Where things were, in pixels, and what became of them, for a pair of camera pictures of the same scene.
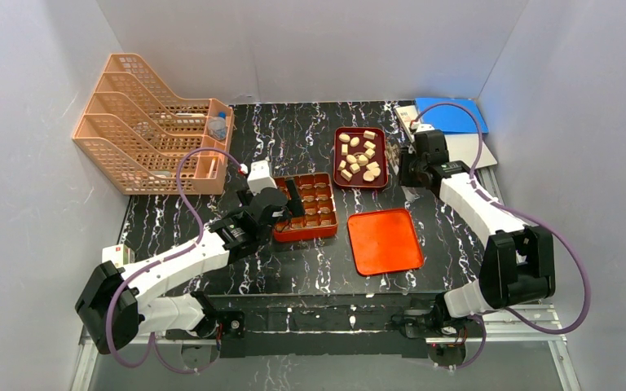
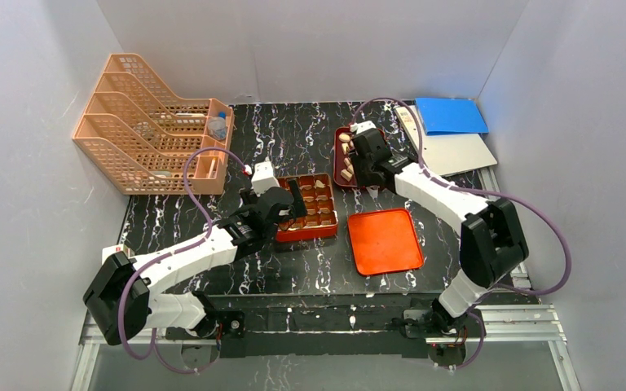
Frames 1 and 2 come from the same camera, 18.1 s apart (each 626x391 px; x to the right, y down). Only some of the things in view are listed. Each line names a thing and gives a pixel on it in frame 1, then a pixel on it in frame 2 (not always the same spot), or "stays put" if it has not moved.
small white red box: [119, 255] stays put
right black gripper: [409, 169] → [367, 164]
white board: [461, 146] stays put
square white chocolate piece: [346, 174] stays put
